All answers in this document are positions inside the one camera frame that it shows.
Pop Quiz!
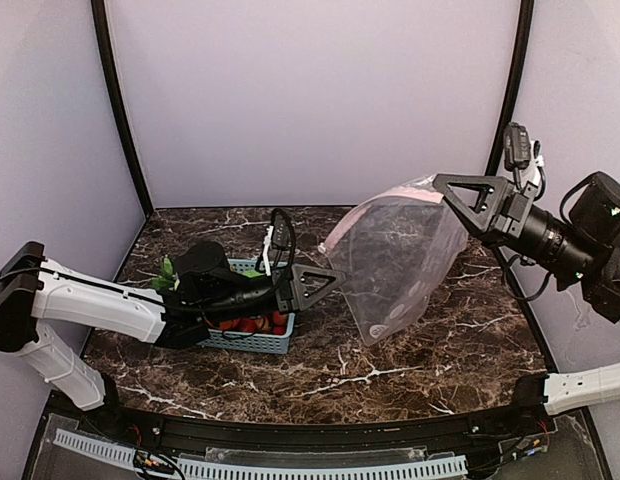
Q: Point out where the clear zip top bag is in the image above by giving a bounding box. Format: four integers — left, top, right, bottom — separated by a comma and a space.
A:
318, 176, 468, 346

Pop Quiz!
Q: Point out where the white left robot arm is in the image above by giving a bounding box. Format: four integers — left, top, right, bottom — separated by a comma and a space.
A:
0, 241, 346, 412

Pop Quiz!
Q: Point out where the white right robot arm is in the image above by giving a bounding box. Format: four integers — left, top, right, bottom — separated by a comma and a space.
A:
433, 172, 620, 416

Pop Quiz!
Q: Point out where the red toy lychee bunch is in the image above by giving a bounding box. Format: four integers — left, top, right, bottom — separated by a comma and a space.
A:
220, 312, 290, 335

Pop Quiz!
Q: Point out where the light blue plastic basket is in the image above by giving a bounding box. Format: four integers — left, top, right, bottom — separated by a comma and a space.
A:
183, 252, 294, 354

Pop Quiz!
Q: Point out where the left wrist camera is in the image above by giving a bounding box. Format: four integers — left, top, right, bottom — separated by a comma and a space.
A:
260, 207, 296, 276

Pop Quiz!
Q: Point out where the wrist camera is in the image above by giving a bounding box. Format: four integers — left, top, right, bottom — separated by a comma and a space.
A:
260, 207, 296, 276
503, 122, 545, 189

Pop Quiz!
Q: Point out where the black right corner frame post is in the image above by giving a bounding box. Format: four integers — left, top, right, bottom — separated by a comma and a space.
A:
484, 0, 535, 176

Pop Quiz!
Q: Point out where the black corner frame post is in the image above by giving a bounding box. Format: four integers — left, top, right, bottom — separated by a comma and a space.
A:
484, 0, 535, 176
90, 0, 155, 218

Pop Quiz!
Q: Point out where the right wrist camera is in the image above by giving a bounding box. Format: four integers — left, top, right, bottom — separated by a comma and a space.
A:
503, 122, 545, 189

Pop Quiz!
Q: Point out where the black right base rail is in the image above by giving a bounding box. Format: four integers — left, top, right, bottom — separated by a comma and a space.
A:
481, 243, 557, 373

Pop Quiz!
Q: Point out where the black front rail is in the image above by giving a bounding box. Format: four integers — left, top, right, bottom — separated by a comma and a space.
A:
44, 389, 556, 464

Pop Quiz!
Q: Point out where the white slotted cable duct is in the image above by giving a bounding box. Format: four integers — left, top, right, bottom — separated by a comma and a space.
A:
53, 428, 469, 480

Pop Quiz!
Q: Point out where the black left corner frame post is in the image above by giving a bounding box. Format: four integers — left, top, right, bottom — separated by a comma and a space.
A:
90, 0, 155, 218

